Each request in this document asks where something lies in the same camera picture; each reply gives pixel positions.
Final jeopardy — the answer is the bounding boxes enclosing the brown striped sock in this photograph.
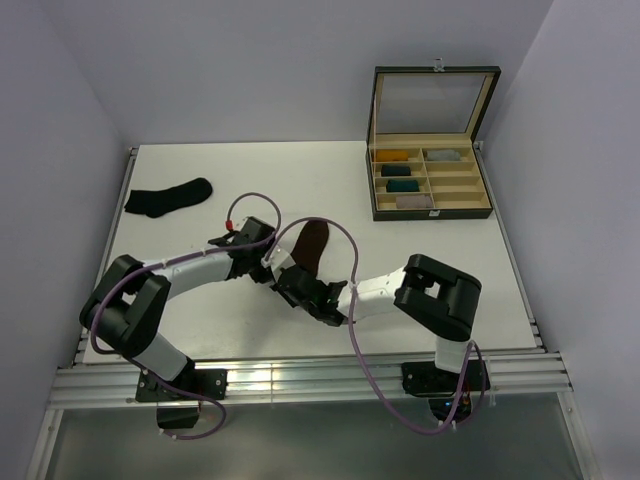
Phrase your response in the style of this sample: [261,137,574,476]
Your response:
[291,220,329,277]

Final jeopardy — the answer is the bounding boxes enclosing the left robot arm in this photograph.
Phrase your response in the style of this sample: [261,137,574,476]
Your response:
[79,216,275,399]

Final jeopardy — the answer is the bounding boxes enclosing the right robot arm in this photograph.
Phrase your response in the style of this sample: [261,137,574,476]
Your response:
[266,254,482,390]

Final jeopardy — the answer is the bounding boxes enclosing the black sock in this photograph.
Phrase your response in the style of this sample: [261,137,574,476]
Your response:
[124,177,213,219]

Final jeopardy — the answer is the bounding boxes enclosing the pink-grey rolled sock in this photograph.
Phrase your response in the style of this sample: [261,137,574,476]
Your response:
[396,195,433,210]

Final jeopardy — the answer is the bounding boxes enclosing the teal rolled sock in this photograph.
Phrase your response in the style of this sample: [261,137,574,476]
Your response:
[386,179,420,193]

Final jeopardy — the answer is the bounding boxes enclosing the dark rolled sock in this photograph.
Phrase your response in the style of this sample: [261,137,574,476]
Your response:
[380,164,412,177]

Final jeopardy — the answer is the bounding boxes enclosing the orange rolled sock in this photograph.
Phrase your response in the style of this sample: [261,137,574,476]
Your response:
[374,150,409,163]

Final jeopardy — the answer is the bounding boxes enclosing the black compartment storage box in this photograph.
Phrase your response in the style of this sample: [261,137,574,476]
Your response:
[366,63,501,222]

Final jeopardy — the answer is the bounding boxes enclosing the light grey rolled sock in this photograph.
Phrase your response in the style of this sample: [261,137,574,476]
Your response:
[426,149,461,162]

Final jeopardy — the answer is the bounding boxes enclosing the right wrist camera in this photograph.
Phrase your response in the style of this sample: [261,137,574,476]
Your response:
[261,246,296,276]

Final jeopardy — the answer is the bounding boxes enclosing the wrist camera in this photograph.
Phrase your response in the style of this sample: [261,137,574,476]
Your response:
[207,217,249,250]
[261,246,296,276]

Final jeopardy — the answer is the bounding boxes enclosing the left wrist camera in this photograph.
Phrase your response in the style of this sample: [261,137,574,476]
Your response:
[207,217,249,250]

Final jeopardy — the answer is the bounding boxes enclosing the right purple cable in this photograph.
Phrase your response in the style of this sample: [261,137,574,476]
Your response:
[264,217,489,435]

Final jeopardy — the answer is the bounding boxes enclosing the purple cable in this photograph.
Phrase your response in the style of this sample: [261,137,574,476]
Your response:
[264,217,489,435]
[88,192,282,441]

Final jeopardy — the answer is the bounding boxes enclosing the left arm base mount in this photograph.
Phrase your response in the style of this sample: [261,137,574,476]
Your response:
[135,369,228,440]

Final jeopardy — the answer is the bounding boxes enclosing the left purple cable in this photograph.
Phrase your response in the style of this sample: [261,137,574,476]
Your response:
[88,192,282,441]

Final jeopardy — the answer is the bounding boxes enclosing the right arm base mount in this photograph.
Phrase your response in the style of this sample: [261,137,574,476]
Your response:
[401,360,491,426]

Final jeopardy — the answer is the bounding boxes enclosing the aluminium frame rail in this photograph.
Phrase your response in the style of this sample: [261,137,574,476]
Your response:
[27,144,604,480]

